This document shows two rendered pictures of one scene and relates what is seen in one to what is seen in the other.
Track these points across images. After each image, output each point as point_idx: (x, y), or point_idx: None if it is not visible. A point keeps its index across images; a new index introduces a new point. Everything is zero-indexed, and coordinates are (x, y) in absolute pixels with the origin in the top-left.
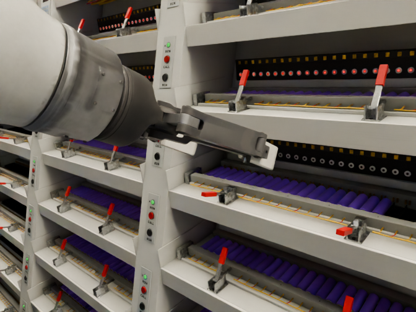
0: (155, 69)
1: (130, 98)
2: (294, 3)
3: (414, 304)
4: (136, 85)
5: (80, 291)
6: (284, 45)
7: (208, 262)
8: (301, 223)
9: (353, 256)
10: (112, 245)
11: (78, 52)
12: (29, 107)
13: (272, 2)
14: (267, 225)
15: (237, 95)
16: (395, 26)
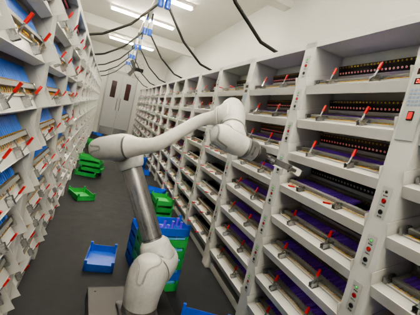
0: (283, 134)
1: (260, 153)
2: (338, 118)
3: None
4: (262, 150)
5: (238, 224)
6: None
7: (290, 217)
8: (320, 202)
9: (332, 214)
10: (254, 204)
11: (251, 145)
12: (242, 154)
13: (339, 110)
14: (309, 200)
15: (310, 150)
16: None
